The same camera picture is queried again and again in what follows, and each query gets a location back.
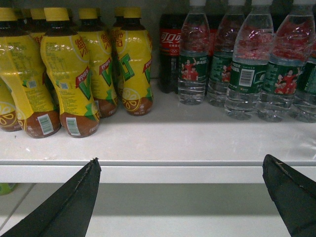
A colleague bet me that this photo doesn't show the water bottle middle red players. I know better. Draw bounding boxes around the water bottle middle red players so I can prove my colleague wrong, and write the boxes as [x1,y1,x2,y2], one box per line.
[257,0,316,122]

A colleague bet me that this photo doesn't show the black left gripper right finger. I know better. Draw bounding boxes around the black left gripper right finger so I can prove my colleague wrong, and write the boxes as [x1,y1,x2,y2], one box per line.
[263,155,316,237]

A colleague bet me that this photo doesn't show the water bottle barcode label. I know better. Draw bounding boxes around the water bottle barcode label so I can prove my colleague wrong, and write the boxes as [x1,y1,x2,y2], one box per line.
[224,0,274,120]

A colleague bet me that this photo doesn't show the water bottle far left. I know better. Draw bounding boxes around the water bottle far left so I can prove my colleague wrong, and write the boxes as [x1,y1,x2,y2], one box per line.
[178,0,210,105]

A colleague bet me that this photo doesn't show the white metal shelf board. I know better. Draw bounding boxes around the white metal shelf board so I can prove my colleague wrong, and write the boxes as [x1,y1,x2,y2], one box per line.
[0,80,316,183]

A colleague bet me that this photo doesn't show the yellow lemon tea bottle right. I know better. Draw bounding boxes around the yellow lemon tea bottle right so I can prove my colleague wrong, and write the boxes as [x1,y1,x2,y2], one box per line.
[116,7,153,116]

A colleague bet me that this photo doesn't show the cola bottle behind left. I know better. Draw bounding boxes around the cola bottle behind left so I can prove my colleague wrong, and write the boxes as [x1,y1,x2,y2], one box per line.
[159,13,185,93]

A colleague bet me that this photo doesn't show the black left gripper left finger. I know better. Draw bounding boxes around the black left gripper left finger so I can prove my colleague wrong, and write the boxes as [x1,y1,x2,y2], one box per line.
[2,158,101,237]

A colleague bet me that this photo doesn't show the yellow lemon tea bottle front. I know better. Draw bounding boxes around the yellow lemon tea bottle front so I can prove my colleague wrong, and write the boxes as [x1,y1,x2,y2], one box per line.
[40,7,100,138]

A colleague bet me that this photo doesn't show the yellow lemon tea bottle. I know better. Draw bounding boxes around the yellow lemon tea bottle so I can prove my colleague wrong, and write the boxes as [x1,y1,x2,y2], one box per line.
[40,7,100,138]
[116,7,153,116]
[0,7,61,138]

